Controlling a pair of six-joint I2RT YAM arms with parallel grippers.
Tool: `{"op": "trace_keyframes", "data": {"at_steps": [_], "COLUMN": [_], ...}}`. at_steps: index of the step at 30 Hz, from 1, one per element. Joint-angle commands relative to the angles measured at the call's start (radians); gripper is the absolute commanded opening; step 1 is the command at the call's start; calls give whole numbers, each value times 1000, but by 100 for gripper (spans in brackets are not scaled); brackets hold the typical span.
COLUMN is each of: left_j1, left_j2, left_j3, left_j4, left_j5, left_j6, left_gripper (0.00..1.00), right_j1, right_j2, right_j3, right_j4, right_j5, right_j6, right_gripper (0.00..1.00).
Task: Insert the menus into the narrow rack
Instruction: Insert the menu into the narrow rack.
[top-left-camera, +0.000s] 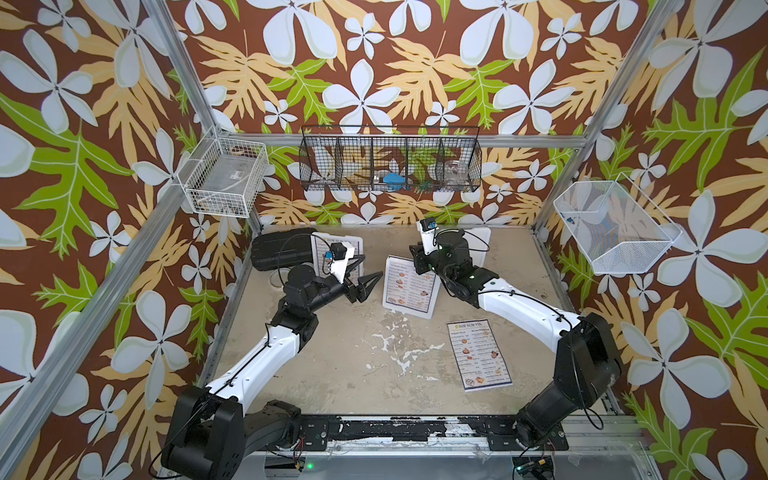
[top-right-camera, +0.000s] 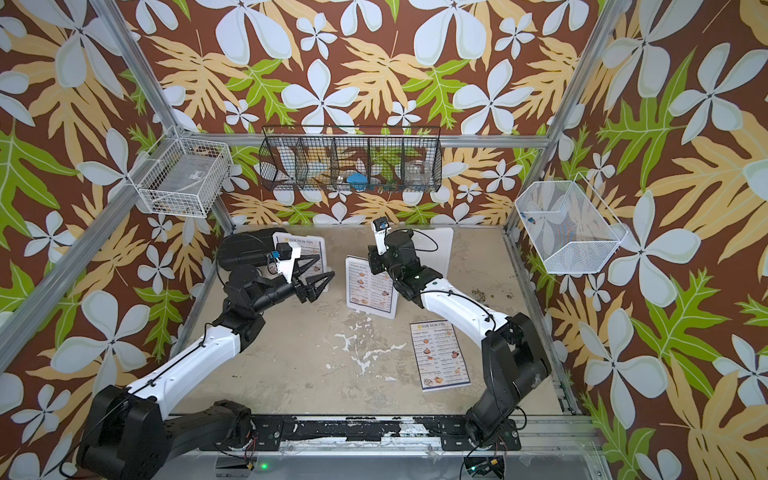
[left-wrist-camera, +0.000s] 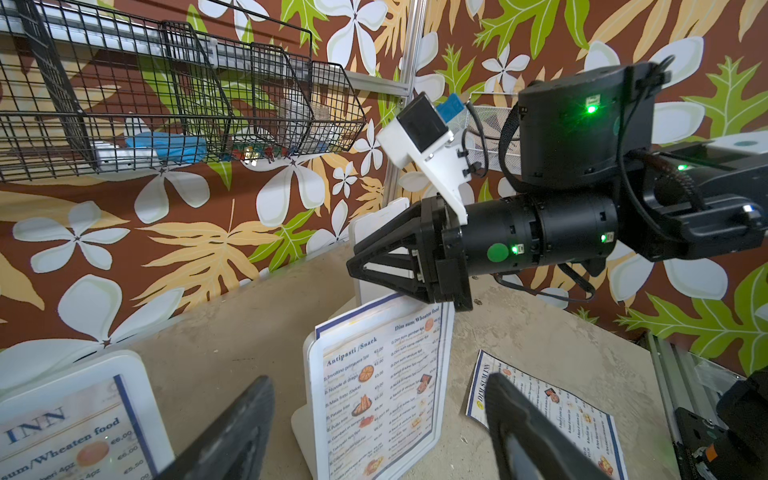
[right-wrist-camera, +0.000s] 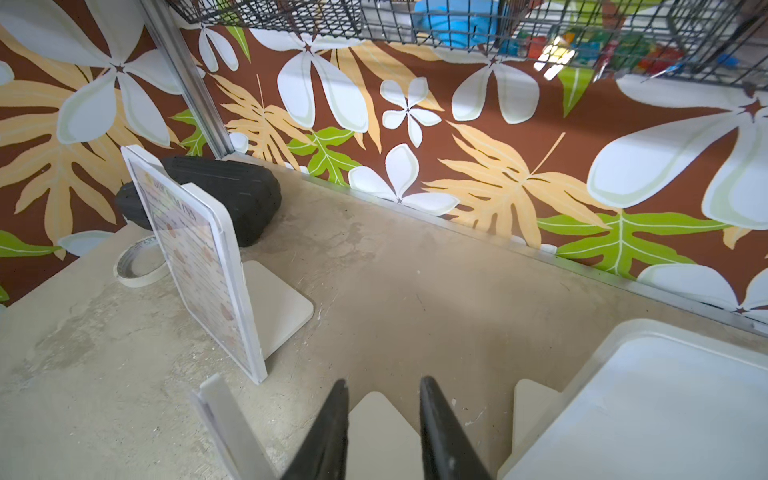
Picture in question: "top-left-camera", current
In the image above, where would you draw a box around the dim sum menu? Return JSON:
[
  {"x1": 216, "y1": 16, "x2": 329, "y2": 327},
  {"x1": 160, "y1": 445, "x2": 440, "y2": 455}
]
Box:
[
  {"x1": 386, "y1": 259, "x2": 438, "y2": 314},
  {"x1": 310, "y1": 233, "x2": 363, "y2": 275},
  {"x1": 447, "y1": 319, "x2": 513, "y2": 392}
]

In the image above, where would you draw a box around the white menu holder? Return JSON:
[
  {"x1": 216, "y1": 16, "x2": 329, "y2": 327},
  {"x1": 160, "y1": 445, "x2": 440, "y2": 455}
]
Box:
[
  {"x1": 464, "y1": 227, "x2": 492, "y2": 267},
  {"x1": 310, "y1": 233, "x2": 364, "y2": 282},
  {"x1": 381, "y1": 254, "x2": 443, "y2": 320}
]

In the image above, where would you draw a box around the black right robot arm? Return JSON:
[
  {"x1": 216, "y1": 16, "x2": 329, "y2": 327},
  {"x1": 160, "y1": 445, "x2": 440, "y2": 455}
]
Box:
[{"x1": 409, "y1": 220, "x2": 626, "y2": 448}]

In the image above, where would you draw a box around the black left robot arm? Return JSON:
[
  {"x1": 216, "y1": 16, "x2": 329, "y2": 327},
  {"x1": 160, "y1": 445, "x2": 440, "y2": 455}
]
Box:
[{"x1": 156, "y1": 255, "x2": 384, "y2": 479}]

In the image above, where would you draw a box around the black plastic case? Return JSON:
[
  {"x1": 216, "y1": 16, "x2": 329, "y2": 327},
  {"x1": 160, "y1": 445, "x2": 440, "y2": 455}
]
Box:
[{"x1": 251, "y1": 227, "x2": 316, "y2": 271}]

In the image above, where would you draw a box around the blue object in basket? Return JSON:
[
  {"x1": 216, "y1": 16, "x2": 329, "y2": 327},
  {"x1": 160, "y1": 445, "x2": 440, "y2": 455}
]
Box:
[{"x1": 383, "y1": 172, "x2": 407, "y2": 192}]

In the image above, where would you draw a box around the white mesh basket right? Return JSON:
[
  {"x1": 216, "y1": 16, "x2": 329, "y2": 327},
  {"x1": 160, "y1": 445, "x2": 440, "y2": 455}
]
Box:
[{"x1": 554, "y1": 174, "x2": 683, "y2": 275}]

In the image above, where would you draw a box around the black wire basket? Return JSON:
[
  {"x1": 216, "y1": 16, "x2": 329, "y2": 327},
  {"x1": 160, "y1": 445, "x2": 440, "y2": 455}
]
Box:
[{"x1": 297, "y1": 125, "x2": 482, "y2": 193}]

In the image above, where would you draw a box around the white wire basket left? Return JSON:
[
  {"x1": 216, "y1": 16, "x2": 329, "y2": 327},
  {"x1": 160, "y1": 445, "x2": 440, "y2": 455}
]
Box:
[{"x1": 178, "y1": 128, "x2": 271, "y2": 219}]

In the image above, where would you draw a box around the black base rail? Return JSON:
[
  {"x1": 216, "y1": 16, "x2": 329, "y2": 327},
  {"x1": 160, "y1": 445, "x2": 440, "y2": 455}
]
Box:
[{"x1": 246, "y1": 414, "x2": 546, "y2": 451}]

